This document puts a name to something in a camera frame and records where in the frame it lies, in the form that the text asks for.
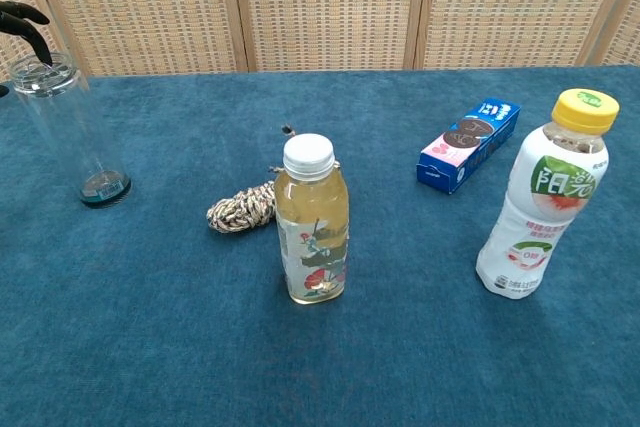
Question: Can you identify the tea bottle white cap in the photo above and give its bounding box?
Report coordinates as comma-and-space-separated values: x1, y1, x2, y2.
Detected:
273, 133, 350, 306

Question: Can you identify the braided rope bundle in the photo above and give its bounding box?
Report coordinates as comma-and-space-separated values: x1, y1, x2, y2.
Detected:
206, 123, 296, 235

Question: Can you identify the blue table cloth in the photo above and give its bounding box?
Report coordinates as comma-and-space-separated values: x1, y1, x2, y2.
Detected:
0, 64, 640, 427

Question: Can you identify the white bottle yellow cap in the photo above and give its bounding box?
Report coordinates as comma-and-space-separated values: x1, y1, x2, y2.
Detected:
474, 87, 621, 300

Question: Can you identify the blue cookie box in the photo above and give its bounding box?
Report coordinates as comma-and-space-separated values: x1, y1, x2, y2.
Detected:
415, 98, 522, 195

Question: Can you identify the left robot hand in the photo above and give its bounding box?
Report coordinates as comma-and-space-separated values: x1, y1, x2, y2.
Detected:
0, 0, 53, 99

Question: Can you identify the woven bamboo folding screen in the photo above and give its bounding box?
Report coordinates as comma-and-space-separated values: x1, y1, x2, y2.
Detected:
0, 0, 640, 83

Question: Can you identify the clear glass jar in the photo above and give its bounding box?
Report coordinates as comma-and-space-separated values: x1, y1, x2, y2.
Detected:
9, 50, 134, 209

